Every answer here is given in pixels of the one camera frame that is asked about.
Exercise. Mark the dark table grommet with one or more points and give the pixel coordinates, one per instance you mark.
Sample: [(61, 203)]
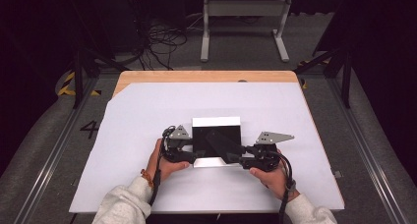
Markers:
[(242, 81)]

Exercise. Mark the grey table bracket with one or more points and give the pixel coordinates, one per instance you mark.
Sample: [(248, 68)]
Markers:
[(338, 174), (75, 182)]

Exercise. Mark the person's right hand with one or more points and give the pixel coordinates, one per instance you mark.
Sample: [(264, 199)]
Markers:
[(273, 183)]

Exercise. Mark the aluminium floor rail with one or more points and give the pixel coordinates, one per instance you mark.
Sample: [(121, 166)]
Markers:
[(52, 158), (367, 158)]

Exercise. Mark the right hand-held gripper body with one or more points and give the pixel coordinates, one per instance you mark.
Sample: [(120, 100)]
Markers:
[(264, 160)]

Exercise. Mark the person's left hand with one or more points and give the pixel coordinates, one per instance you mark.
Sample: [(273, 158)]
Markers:
[(164, 170)]

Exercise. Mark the black metal stand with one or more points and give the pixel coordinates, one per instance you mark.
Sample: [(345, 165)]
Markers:
[(345, 83), (78, 83)]

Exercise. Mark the yellow and black hazard tape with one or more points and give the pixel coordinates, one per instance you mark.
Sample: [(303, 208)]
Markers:
[(304, 84), (67, 83)]

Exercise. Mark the white metal stand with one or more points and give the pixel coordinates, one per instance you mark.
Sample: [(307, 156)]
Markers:
[(242, 8)]

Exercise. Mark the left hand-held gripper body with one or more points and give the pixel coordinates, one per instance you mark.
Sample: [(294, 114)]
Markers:
[(178, 156)]

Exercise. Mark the white table sheet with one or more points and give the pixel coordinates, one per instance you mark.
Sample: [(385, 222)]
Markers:
[(147, 102)]

